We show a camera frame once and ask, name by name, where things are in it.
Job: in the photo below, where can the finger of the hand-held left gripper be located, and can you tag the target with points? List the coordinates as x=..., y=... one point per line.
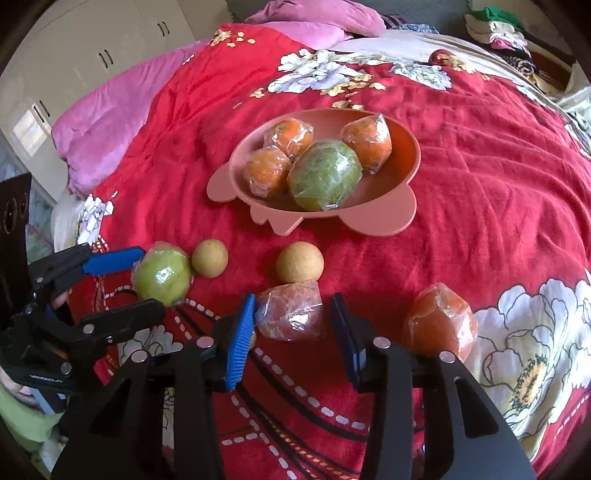
x=115, y=261
x=134, y=314

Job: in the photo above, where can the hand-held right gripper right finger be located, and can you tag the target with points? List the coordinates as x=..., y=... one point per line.
x=346, y=332

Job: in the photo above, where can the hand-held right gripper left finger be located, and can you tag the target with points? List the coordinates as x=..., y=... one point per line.
x=240, y=344

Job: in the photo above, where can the longan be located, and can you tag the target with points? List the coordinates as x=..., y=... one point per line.
x=210, y=258
x=299, y=263
x=252, y=339

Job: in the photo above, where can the green citrus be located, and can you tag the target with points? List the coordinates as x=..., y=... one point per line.
x=161, y=279
x=323, y=175

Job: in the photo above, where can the small reddish orange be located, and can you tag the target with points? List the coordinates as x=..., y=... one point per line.
x=288, y=314

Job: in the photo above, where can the pink bowl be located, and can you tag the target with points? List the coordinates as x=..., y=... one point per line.
x=360, y=221

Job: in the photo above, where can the person's left hand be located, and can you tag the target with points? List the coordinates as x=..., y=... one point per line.
x=11, y=386

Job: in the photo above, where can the white mattress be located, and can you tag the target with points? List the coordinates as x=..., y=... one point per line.
x=64, y=217

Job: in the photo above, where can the dark brown wooden chair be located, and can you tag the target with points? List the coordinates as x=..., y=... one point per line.
x=14, y=217

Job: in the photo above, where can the pink quilt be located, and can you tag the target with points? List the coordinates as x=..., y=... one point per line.
x=115, y=115

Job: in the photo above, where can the red floral blanket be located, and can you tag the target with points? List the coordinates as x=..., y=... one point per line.
x=485, y=207

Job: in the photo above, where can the white wardrobe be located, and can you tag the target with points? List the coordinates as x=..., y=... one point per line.
x=92, y=46

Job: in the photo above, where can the green white patterned cloth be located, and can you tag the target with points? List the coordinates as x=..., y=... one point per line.
x=579, y=124

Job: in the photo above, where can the blue patterned cloth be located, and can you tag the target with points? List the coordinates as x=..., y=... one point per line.
x=411, y=26

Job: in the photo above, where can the pink pillow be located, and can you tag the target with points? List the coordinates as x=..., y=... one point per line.
x=323, y=14

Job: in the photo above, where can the stack of folded clothes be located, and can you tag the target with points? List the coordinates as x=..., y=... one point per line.
x=508, y=41

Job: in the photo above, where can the cream curtain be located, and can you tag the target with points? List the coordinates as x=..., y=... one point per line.
x=577, y=92

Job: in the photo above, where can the grey padded headboard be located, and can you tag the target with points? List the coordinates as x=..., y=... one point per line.
x=438, y=11

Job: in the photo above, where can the green folded garment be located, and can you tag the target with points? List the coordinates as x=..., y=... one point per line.
x=496, y=13

